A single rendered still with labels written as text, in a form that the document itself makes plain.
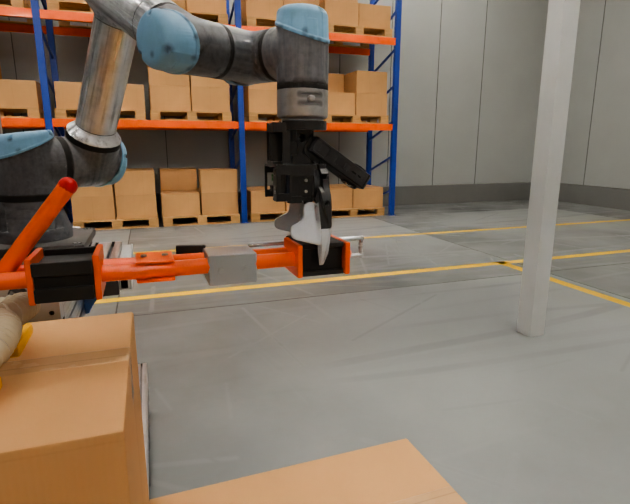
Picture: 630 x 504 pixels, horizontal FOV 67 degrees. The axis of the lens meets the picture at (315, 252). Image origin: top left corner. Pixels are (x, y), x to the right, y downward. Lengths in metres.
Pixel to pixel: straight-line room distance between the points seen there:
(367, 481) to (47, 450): 0.71
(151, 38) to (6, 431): 0.48
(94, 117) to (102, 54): 0.14
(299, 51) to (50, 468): 0.58
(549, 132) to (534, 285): 0.96
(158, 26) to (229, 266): 0.32
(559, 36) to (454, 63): 7.87
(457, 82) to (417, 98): 1.01
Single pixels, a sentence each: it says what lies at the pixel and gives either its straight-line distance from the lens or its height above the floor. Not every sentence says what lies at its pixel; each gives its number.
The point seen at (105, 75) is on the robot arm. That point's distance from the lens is 1.13.
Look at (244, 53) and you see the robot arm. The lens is 0.75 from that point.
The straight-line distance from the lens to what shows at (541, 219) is 3.31.
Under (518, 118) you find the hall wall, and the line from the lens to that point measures 12.12.
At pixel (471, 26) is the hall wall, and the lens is 11.47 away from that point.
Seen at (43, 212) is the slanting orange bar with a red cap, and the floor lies 1.16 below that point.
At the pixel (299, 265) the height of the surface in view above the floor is 1.07.
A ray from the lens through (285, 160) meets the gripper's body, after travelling 0.71.
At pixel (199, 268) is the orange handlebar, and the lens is 0.69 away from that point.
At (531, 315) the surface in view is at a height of 0.15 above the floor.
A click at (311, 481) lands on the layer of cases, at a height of 0.54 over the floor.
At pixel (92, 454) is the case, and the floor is 0.93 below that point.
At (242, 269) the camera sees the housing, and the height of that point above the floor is 1.06.
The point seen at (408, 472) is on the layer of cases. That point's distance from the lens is 1.16.
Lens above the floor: 1.24
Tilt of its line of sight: 13 degrees down
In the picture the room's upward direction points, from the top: straight up
